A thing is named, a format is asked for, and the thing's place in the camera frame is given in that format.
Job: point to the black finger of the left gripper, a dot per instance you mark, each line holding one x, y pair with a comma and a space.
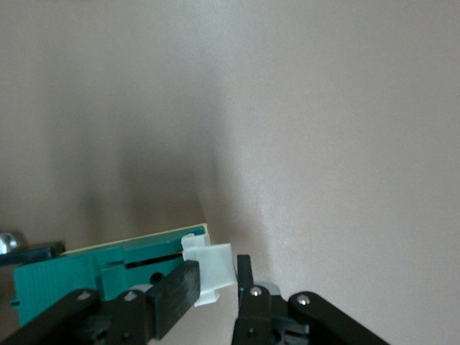
36, 253

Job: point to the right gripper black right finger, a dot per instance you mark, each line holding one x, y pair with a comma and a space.
251, 316

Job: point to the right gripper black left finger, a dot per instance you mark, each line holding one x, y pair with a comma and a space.
172, 291

